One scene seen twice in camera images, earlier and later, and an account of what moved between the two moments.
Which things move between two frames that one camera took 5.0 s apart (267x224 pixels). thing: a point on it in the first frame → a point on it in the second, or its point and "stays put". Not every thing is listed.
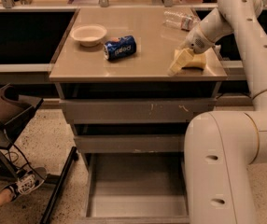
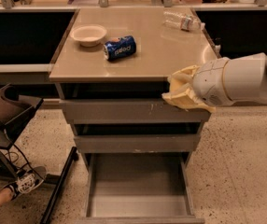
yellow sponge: [198, 62] → [182, 85]
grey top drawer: [134, 110] stays put
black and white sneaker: [27, 180] stays put
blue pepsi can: [119, 48] stays put
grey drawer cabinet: [113, 78] stays put
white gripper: [195, 41] → [210, 82]
